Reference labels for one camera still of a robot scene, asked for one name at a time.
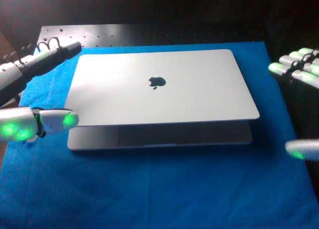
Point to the black perforated board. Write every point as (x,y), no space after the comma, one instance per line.
(149,35)

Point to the blue cloth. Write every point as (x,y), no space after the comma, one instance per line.
(174,189)

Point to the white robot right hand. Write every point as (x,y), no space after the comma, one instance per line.
(305,75)

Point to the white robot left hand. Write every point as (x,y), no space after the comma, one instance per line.
(15,124)

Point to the silver laptop with apple logo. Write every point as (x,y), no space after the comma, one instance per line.
(162,101)

